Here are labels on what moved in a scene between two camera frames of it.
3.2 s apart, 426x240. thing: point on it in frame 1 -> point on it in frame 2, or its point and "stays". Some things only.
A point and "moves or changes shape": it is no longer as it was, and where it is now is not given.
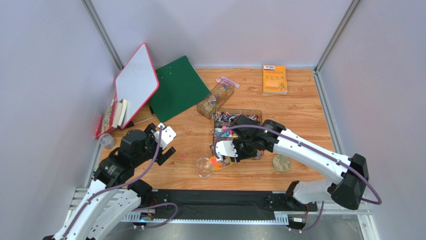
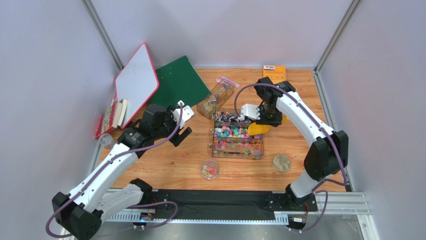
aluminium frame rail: [80, 198] stays
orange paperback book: [274, 79] stays
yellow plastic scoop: [215, 164] moves or changes shape
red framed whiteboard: [137, 82] stays
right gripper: [235, 149] -> [266, 120]
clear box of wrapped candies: [221, 95] stays
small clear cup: [107, 140] stays
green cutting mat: [180, 86] stays
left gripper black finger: [163, 157] -> [177, 138]
